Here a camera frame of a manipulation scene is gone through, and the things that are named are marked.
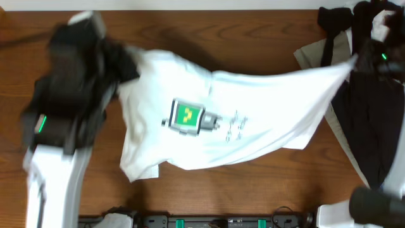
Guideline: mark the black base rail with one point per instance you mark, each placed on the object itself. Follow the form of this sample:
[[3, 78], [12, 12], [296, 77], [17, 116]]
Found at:
[[283, 217]]

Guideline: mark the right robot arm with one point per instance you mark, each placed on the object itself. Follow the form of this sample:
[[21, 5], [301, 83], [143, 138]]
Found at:
[[367, 207]]

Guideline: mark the white wrinkled garment in pile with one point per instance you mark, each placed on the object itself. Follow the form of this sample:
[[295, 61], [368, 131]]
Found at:
[[377, 28]]

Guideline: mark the black garment in pile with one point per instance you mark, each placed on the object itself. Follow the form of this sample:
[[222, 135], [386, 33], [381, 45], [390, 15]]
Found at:
[[370, 104]]

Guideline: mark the beige garment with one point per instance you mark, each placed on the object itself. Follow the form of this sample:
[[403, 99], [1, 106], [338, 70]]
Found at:
[[310, 57]]

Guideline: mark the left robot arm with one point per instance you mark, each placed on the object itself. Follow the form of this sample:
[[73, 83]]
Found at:
[[67, 110]]

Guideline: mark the white t-shirt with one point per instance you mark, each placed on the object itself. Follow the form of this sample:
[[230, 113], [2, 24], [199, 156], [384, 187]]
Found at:
[[181, 113]]

